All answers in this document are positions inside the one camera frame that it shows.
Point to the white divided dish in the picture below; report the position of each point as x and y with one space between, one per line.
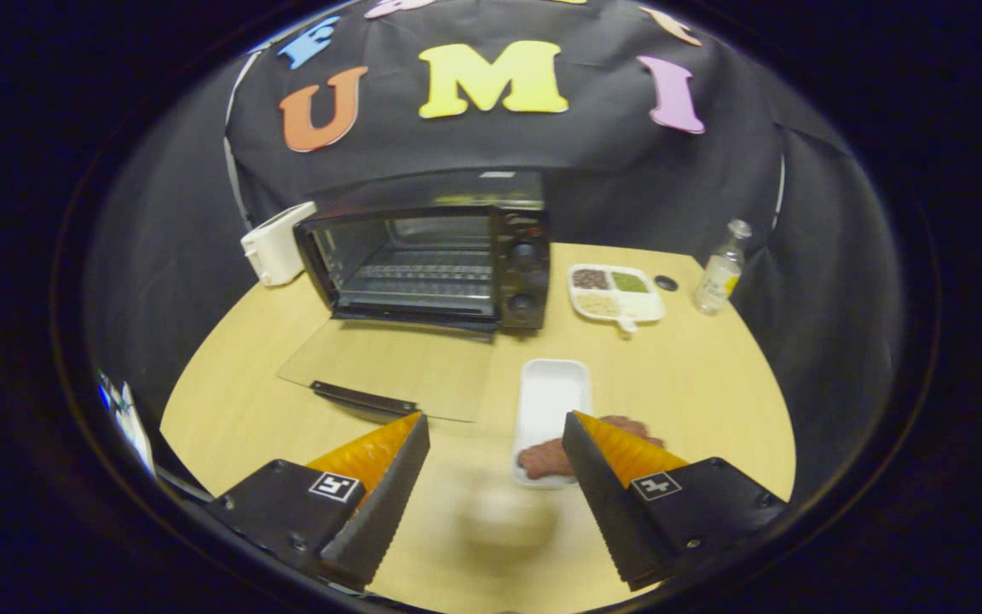
644 305

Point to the brown meat piece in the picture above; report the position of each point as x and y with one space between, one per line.
546 459

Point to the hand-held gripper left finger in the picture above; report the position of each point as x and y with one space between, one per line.
389 503

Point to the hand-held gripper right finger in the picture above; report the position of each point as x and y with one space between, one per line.
606 503

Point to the clear glass bottle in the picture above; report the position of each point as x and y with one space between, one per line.
717 286

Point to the black toaster oven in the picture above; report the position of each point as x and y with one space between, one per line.
525 256

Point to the black round table grommet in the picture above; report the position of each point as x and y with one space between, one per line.
666 282

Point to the pile of green beans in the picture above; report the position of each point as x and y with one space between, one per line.
629 280

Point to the pile of red beans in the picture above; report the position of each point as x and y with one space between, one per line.
590 278

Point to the white and blue papers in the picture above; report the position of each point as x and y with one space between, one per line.
129 418

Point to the white foam tray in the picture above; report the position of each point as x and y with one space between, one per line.
551 396

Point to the white bread toaster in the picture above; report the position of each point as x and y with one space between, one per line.
278 247

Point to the pile of pale beans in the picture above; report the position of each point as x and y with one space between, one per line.
597 304

